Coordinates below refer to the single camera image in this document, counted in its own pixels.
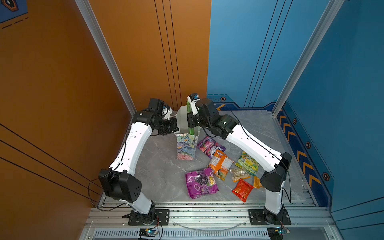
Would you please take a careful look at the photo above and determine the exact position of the green Lays chips bag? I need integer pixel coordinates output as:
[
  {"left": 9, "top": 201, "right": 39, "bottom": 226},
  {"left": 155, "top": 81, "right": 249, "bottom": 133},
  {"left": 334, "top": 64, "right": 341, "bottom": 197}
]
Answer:
[{"left": 187, "top": 102, "right": 200, "bottom": 136}]

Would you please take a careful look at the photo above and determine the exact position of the left circuit board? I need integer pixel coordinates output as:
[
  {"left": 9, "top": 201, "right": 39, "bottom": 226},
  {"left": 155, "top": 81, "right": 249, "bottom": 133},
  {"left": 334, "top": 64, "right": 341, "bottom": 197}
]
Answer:
[{"left": 138, "top": 229, "right": 159, "bottom": 240}]

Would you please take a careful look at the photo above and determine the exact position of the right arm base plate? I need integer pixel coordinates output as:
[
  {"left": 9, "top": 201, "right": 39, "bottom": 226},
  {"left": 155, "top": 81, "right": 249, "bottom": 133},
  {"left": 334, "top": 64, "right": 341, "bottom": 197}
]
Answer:
[{"left": 248, "top": 207, "right": 292, "bottom": 226}]

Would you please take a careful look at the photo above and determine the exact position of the floral white paper bag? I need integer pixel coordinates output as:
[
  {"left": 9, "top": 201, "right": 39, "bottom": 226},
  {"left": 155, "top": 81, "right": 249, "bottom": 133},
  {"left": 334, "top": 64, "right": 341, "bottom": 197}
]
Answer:
[{"left": 175, "top": 106, "right": 200, "bottom": 161}]

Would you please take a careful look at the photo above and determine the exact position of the small orange snack packet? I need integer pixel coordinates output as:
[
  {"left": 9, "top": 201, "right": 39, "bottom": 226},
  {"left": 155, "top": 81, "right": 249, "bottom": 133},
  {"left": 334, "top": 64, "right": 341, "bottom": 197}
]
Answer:
[{"left": 253, "top": 176, "right": 263, "bottom": 189}]

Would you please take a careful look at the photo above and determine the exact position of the purple grape candy bag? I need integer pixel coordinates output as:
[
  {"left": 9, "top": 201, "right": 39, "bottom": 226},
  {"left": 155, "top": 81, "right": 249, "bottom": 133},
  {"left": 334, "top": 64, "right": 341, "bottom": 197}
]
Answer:
[{"left": 186, "top": 168, "right": 219, "bottom": 199}]

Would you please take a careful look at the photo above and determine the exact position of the circuit board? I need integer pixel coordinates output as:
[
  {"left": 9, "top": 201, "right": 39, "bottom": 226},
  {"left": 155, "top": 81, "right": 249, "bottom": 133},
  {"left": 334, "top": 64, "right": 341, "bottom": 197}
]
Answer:
[
  {"left": 267, "top": 228, "right": 291, "bottom": 240},
  {"left": 138, "top": 229, "right": 159, "bottom": 240}
]

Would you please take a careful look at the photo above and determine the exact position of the aluminium rail frame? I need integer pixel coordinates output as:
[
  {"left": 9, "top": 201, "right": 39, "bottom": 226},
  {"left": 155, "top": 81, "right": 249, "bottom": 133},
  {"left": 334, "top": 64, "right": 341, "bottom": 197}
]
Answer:
[{"left": 79, "top": 201, "right": 343, "bottom": 240}]

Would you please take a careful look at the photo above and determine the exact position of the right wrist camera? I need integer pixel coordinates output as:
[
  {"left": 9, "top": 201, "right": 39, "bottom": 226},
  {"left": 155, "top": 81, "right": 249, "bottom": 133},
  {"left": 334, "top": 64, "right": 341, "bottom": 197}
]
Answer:
[{"left": 195, "top": 98, "right": 221, "bottom": 122}]

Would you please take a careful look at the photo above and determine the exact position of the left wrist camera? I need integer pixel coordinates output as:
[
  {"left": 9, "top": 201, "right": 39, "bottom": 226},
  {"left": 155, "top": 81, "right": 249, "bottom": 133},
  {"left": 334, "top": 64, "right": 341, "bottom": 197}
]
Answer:
[{"left": 148, "top": 98, "right": 164, "bottom": 115}]

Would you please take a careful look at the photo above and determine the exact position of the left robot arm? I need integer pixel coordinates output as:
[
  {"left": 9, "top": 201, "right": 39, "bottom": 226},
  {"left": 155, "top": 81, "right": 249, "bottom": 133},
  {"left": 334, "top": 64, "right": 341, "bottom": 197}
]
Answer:
[{"left": 98, "top": 108, "right": 179, "bottom": 225}]

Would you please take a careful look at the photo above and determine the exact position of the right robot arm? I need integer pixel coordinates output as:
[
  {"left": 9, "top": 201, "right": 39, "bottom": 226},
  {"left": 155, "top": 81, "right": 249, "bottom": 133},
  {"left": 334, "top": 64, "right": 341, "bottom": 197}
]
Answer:
[{"left": 187, "top": 93, "right": 292, "bottom": 225}]

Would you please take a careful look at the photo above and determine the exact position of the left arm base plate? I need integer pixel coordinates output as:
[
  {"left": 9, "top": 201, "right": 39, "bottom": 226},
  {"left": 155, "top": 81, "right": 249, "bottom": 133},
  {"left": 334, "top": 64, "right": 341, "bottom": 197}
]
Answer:
[{"left": 128, "top": 209, "right": 170, "bottom": 226}]

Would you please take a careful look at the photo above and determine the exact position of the pink berries candy bag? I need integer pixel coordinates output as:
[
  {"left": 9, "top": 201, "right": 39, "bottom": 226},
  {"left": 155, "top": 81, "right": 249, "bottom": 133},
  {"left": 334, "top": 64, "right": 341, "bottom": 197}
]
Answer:
[{"left": 197, "top": 136, "right": 226, "bottom": 159}]

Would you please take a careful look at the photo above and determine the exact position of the red snack packet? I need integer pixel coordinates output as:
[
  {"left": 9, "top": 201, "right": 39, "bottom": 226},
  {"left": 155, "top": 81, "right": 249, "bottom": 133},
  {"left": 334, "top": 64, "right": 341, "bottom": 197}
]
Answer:
[{"left": 232, "top": 179, "right": 254, "bottom": 203}]

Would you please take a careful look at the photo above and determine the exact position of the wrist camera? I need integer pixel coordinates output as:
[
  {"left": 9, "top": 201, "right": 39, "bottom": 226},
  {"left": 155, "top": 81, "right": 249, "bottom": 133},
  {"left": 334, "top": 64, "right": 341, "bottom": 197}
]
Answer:
[
  {"left": 195, "top": 98, "right": 221, "bottom": 122},
  {"left": 148, "top": 98, "right": 164, "bottom": 115}
]

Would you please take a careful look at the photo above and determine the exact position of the orange Fox's candy bag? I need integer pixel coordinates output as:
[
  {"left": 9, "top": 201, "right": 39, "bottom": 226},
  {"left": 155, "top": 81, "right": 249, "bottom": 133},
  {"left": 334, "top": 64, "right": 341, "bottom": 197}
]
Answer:
[{"left": 208, "top": 150, "right": 234, "bottom": 181}]

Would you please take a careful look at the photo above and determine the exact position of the beige clear snack packet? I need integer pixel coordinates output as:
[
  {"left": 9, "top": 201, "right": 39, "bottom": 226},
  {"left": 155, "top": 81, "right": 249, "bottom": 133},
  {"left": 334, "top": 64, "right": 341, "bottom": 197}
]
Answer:
[{"left": 230, "top": 168, "right": 251, "bottom": 183}]

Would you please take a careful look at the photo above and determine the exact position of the right circuit board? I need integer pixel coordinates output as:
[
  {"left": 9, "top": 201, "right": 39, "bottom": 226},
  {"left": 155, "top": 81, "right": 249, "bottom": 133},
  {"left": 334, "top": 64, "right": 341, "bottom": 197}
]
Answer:
[{"left": 267, "top": 228, "right": 291, "bottom": 240}]

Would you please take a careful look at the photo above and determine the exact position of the green yellow Fox's candy bag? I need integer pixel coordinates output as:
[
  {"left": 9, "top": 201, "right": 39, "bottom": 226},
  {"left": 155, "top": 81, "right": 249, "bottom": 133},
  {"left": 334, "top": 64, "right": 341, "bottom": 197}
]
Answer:
[{"left": 235, "top": 151, "right": 259, "bottom": 176}]

